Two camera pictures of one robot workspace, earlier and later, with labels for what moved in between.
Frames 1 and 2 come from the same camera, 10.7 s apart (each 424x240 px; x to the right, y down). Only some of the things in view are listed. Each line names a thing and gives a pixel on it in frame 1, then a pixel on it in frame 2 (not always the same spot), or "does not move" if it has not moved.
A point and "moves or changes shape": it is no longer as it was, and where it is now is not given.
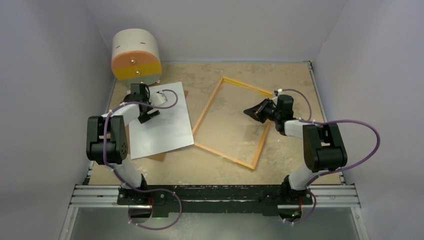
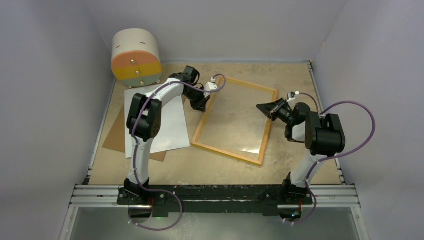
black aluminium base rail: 214,199 does not move
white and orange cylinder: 136,57 does not move
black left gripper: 151,113 to 201,105
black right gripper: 256,112 to 270,109
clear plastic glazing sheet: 227,130 moves or changes shape
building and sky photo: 170,129 does not move
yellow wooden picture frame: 199,127 moves or changes shape
